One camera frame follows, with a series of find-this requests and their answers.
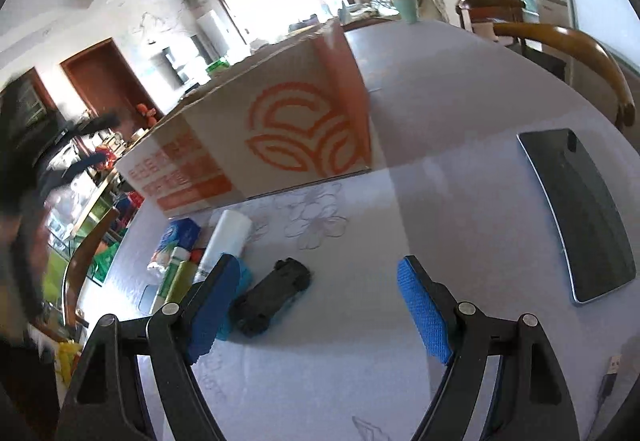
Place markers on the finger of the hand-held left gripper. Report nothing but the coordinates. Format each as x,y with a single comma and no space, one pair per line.
97,123
85,166

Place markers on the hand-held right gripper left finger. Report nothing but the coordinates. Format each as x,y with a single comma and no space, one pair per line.
215,306

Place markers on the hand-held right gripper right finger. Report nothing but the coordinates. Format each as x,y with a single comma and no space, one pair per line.
425,306

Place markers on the black toy car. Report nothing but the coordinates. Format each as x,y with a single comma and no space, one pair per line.
270,293

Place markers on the orange printed cardboard box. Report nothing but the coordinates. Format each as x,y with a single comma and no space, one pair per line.
225,136

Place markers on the person's left forearm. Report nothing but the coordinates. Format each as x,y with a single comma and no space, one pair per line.
22,271

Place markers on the white floral desktop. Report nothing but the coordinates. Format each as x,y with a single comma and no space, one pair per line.
450,221

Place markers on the green snack packet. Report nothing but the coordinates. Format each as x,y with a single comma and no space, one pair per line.
180,276

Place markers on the wooden display cabinet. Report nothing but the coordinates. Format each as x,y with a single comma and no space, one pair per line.
32,103

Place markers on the white plastic bottle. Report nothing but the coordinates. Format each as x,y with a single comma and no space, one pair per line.
227,233

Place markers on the blue tissue packet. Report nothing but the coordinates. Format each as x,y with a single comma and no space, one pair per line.
177,236

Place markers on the curved-back wooden chair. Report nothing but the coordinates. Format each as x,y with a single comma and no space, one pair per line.
82,256
575,38
492,1

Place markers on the green plastic crate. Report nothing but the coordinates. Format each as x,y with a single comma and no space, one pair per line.
104,263

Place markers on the white standing air conditioner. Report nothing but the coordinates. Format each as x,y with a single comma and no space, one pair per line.
212,33

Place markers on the dark grey tablet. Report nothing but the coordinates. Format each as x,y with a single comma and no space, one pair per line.
580,211

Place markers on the person's dark clothing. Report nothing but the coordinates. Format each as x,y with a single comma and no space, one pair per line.
25,386

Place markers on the teal bin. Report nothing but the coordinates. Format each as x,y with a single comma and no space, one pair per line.
405,8

